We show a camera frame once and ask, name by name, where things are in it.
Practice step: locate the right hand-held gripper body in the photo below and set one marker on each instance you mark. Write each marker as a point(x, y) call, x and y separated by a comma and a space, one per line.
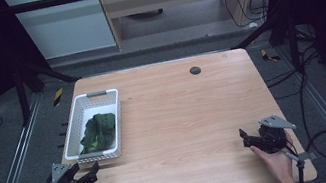
point(272, 139)

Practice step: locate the person's right hand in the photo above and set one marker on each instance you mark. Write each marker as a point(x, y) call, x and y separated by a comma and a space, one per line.
point(280, 165)

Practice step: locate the green leafy vegetable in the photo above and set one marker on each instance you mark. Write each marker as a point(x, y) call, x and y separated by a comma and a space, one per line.
point(100, 131)

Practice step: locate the white plastic basket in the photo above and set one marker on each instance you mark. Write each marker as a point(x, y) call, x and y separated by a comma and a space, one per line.
point(83, 119)

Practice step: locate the yellow black striped tape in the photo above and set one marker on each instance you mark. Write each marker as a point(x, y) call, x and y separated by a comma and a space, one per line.
point(58, 96)
point(269, 56)

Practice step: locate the black metal stand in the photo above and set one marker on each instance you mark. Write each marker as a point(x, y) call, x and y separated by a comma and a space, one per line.
point(293, 44)
point(21, 96)

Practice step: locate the white cabinet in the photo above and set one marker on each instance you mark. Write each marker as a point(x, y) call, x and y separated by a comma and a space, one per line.
point(68, 27)

